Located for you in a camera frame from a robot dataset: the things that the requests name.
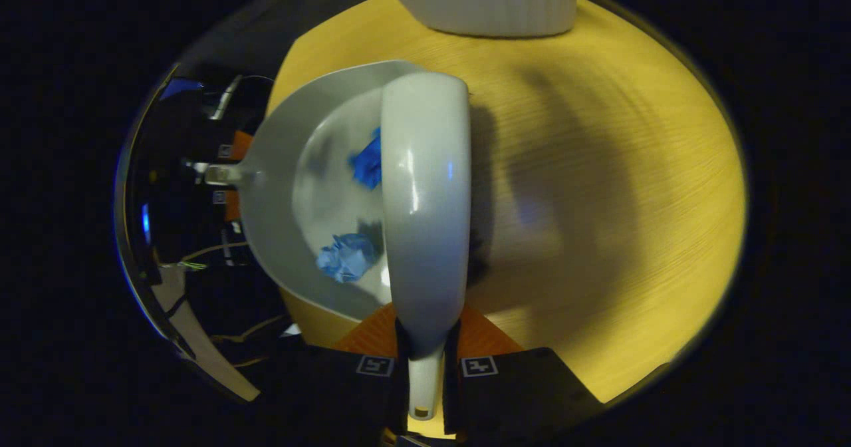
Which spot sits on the small white broom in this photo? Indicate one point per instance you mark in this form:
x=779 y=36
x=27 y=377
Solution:
x=425 y=201

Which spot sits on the wooden desktop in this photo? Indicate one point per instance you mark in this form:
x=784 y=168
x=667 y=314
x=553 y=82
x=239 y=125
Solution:
x=598 y=201

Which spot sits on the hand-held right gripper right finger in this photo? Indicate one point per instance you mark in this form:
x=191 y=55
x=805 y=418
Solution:
x=512 y=390

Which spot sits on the dark blue paper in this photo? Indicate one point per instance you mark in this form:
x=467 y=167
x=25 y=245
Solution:
x=367 y=164

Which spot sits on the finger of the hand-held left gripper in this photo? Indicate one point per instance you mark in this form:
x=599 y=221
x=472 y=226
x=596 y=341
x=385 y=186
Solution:
x=231 y=207
x=239 y=146

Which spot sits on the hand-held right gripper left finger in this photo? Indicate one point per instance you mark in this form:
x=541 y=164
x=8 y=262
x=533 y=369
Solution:
x=332 y=380

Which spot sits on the white curved bar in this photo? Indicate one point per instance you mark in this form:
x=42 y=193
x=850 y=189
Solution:
x=199 y=340

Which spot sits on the white plastic dustpan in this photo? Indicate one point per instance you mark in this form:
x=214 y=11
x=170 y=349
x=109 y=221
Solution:
x=279 y=167

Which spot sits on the light blue paper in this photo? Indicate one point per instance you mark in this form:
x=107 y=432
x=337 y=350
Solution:
x=346 y=257

